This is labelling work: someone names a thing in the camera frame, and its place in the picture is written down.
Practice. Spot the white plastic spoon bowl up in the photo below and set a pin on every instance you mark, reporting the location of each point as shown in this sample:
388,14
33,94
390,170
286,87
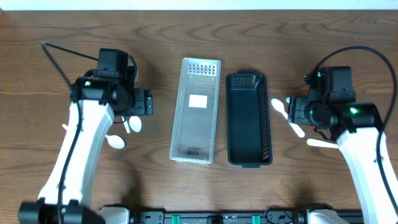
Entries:
126,124

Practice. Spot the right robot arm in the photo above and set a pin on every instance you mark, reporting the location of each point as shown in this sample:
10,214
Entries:
357,129

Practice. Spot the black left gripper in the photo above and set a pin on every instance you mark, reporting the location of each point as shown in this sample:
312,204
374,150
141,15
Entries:
142,102

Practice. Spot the white plastic spoon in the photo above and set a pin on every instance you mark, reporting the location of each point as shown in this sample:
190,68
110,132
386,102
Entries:
115,141
64,127

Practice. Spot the white plastic fork handle up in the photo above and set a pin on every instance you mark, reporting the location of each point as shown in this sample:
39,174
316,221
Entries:
279,106

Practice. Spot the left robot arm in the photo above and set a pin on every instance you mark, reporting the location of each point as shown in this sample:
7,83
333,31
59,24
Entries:
66,197

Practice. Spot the white plastic spoon near left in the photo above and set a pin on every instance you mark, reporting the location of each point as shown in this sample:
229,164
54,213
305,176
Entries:
115,141

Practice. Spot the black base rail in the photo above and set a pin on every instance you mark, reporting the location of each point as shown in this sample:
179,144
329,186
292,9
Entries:
313,213

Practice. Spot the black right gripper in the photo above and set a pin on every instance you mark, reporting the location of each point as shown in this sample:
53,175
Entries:
296,109

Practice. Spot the white plastic spoon bowl down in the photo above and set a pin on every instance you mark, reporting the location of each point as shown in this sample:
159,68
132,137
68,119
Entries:
135,123

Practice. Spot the black perforated plastic basket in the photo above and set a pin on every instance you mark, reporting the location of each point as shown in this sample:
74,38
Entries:
248,120

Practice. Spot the white plastic spoon far left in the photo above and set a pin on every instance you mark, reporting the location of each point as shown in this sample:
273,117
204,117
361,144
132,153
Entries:
64,127

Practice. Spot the white plastic fork near right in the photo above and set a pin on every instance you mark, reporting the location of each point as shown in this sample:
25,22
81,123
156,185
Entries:
319,143

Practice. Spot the clear perforated plastic basket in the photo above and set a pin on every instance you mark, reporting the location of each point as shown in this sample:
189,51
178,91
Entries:
194,129

